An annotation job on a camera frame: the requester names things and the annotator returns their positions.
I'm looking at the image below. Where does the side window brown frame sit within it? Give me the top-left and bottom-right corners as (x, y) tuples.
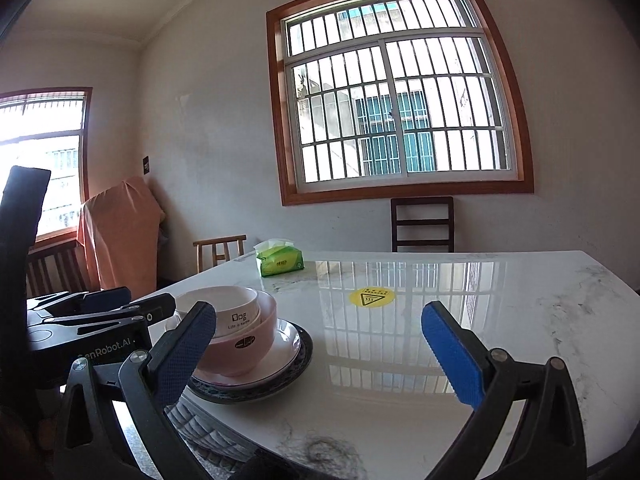
(0, 86), (94, 248)

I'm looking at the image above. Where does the dark wooden chair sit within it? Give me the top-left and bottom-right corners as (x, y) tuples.
(390, 196), (455, 253)

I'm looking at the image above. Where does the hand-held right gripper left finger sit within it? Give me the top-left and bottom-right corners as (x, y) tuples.
(52, 301), (217, 480)

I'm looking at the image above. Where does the wooden bench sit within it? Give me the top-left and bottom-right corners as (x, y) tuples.
(25, 240), (93, 298)

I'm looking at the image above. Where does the green tissue pack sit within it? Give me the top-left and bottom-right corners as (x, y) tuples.
(253, 239), (305, 278)

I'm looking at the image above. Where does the large blue patterned plate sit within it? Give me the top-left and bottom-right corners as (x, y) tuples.
(186, 335), (314, 405)

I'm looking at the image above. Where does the round yellow warning sticker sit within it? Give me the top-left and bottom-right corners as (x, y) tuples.
(348, 287), (396, 308)

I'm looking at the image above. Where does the barred window brown frame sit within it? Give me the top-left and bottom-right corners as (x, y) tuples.
(266, 0), (535, 207)

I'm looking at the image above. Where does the light wooden chair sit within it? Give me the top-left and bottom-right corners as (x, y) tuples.
(193, 234), (248, 274)

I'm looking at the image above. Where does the pink bowl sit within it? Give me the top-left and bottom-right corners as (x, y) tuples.
(197, 290), (278, 377)

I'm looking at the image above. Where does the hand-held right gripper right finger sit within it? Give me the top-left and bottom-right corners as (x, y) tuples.
(421, 301), (588, 480)

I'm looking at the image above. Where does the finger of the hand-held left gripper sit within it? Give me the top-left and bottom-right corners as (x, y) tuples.
(42, 294), (177, 334)
(27, 287), (132, 317)

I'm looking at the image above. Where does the white deep plate flower print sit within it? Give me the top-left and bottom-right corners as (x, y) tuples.
(192, 318), (303, 388)

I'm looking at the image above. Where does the white bowl blue print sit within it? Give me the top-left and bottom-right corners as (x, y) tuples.
(210, 287), (262, 333)

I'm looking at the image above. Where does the orange cloth covered furniture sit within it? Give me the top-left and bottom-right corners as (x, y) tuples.
(76, 175), (166, 292)

